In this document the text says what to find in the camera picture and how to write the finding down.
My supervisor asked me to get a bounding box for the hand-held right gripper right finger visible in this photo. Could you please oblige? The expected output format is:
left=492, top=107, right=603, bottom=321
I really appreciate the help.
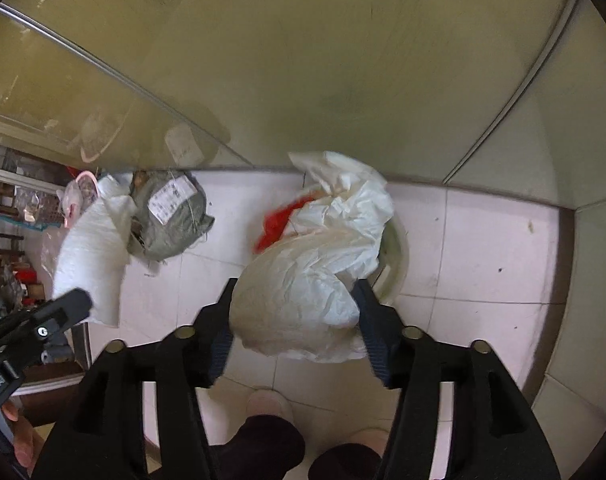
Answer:
left=350, top=279, right=561, bottom=480

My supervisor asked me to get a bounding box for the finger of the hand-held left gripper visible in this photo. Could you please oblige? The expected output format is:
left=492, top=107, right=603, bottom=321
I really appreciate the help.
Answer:
left=0, top=289, right=94, bottom=362

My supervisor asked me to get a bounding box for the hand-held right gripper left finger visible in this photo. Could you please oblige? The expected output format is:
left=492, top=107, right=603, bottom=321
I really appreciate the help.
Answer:
left=33, top=277, right=238, bottom=480

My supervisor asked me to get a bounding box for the white round bin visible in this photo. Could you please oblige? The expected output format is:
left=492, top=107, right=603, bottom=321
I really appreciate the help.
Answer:
left=370, top=215, right=411, bottom=306

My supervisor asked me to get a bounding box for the white plastic bag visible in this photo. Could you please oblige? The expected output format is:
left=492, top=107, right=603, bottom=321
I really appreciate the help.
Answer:
left=229, top=150, right=396, bottom=365

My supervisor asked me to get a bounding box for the person's left hand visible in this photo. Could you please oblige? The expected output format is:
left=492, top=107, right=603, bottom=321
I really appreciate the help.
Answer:
left=2, top=400, right=46, bottom=476

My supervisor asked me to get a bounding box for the pink slipper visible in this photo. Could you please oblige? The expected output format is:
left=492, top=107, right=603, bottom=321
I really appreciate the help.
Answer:
left=247, top=387, right=294, bottom=423
left=350, top=427, right=391, bottom=456

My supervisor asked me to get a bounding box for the white woven sack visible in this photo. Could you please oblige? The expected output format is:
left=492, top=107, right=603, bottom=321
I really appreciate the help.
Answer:
left=52, top=175, right=136, bottom=328

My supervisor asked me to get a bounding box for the person's left leg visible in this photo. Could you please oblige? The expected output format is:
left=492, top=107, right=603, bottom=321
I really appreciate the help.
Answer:
left=210, top=412, right=306, bottom=480

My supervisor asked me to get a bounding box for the person's leg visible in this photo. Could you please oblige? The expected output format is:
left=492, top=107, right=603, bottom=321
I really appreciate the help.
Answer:
left=210, top=412, right=306, bottom=480
left=308, top=442, right=384, bottom=480

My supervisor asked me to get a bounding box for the pink rimmed white object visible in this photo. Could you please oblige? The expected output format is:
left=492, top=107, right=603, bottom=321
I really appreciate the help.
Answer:
left=57, top=170, right=101, bottom=227

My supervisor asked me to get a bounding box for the cluttered storage shelf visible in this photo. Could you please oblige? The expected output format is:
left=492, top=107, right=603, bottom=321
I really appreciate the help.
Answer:
left=0, top=140, right=84, bottom=311

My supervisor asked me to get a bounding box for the person's right leg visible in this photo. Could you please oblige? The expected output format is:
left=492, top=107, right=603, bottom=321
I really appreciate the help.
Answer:
left=308, top=442, right=384, bottom=480

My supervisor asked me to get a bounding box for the grey parcel bag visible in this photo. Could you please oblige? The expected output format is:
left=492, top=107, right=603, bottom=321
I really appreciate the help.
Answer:
left=127, top=170, right=216, bottom=261

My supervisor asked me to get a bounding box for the red plastic wrapper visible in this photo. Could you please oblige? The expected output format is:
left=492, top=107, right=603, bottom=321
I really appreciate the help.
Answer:
left=255, top=197, right=314, bottom=253

